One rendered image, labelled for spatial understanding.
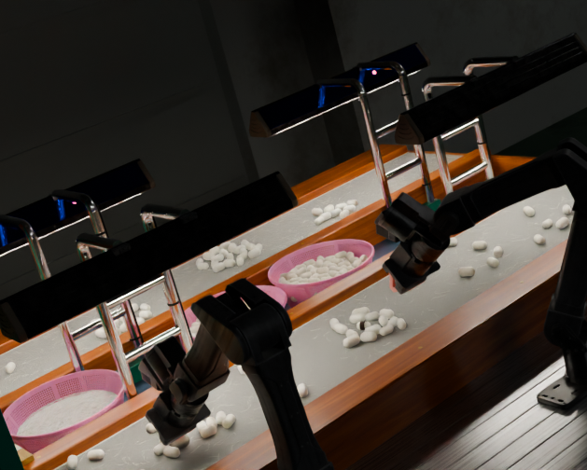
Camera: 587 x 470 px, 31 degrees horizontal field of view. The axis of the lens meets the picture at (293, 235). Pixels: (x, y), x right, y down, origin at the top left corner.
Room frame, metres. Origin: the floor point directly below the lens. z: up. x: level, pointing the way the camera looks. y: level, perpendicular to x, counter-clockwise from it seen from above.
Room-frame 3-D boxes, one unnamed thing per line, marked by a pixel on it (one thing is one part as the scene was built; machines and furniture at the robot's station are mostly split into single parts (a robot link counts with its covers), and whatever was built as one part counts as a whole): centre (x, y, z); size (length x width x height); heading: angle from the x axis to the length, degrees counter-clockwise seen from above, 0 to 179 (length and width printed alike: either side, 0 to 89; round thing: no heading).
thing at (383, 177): (2.79, -0.29, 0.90); 0.20 x 0.19 x 0.45; 124
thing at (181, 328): (1.91, 0.29, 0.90); 0.20 x 0.19 x 0.45; 124
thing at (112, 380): (1.98, 0.55, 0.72); 0.27 x 0.27 x 0.10
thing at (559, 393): (1.68, -0.44, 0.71); 0.20 x 0.07 x 0.08; 122
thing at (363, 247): (2.38, -0.05, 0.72); 0.27 x 0.27 x 0.10
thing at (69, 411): (1.98, 0.55, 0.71); 0.22 x 0.22 x 0.06
